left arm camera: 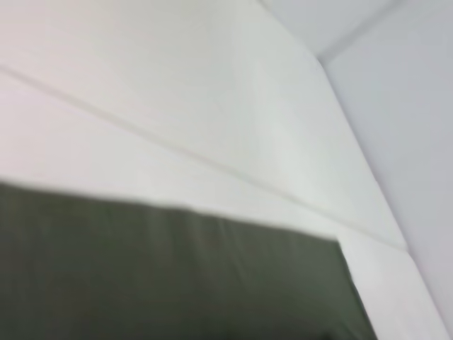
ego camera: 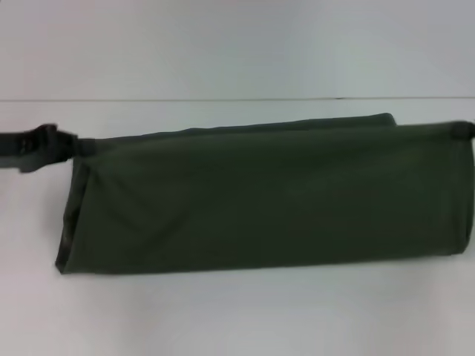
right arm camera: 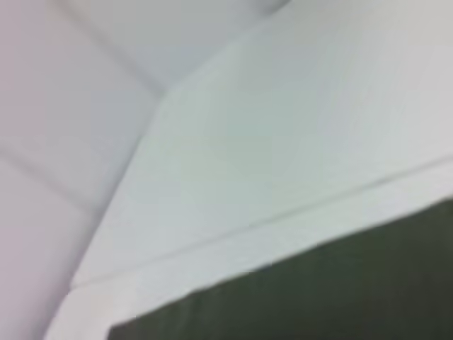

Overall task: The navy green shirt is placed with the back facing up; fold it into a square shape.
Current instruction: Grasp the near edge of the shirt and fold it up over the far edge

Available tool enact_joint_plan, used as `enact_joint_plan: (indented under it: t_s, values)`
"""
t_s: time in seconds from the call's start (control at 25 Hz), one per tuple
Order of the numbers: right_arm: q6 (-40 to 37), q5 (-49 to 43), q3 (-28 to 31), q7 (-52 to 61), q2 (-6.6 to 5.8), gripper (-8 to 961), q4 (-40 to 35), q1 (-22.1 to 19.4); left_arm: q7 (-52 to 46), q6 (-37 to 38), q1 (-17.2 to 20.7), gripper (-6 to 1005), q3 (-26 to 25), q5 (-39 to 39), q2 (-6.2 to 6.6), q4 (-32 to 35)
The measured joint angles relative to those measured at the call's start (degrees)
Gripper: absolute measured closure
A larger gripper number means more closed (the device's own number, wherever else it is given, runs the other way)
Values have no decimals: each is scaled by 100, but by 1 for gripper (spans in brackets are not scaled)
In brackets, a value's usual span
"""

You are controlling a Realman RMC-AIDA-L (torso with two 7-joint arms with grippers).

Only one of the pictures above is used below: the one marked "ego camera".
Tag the dark green t-shirt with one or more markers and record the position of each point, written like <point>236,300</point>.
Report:
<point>259,196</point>

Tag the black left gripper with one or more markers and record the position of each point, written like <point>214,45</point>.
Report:
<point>18,148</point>

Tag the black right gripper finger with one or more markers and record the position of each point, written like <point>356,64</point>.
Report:
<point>464,130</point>

